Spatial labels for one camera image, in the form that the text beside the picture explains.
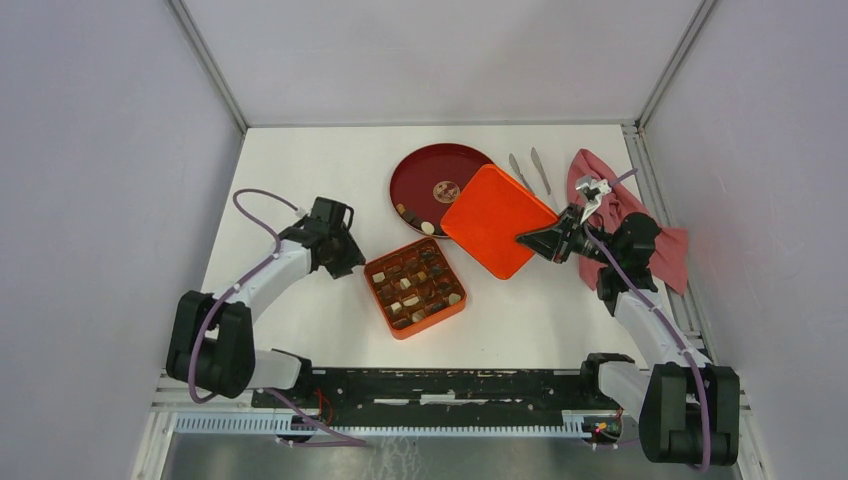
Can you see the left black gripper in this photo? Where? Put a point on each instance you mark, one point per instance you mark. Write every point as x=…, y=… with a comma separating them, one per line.
x=352, y=257

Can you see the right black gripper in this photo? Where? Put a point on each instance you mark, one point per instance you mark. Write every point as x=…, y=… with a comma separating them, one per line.
x=554, y=243

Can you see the orange box lid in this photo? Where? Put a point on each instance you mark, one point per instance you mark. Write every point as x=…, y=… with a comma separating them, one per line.
x=489, y=214

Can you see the orange chocolate box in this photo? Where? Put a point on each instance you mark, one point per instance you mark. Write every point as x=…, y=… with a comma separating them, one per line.
x=415, y=287

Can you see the metal tongs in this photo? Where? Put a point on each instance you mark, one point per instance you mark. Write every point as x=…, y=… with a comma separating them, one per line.
x=531, y=173

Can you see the round red tray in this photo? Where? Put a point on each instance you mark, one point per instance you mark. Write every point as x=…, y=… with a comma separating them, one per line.
x=426, y=183

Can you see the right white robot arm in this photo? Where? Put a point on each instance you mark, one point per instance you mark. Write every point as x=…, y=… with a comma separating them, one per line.
x=687, y=408

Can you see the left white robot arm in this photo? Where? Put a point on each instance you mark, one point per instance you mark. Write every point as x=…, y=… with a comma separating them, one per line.
x=212, y=347

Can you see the pink cloth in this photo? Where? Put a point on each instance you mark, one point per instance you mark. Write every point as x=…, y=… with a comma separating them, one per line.
x=668, y=263

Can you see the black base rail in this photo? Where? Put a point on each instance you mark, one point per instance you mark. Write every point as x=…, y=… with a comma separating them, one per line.
x=435, y=398

